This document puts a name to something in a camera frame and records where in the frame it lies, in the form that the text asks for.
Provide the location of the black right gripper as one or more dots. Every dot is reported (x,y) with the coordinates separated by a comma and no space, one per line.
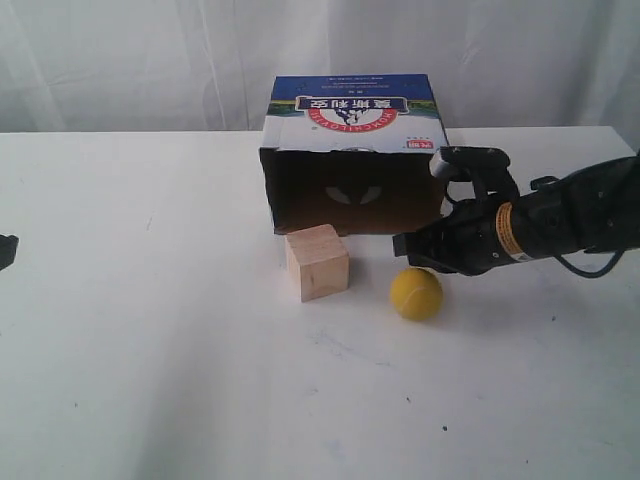
(476,237)

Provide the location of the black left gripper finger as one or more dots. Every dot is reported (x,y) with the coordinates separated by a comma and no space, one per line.
(8,250)

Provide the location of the yellow tennis ball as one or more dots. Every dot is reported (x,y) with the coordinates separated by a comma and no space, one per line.
(416,294)

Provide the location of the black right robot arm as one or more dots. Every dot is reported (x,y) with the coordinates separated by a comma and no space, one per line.
(586,221)

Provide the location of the light wooden cube block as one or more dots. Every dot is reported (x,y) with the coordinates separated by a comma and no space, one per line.
(317,261)

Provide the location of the blue white cardboard box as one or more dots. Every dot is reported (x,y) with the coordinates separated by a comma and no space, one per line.
(352,151)

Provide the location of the white backdrop curtain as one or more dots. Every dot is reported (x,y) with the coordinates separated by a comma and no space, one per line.
(209,65)

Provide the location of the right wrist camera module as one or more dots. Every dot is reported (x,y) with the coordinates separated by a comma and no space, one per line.
(485,168)

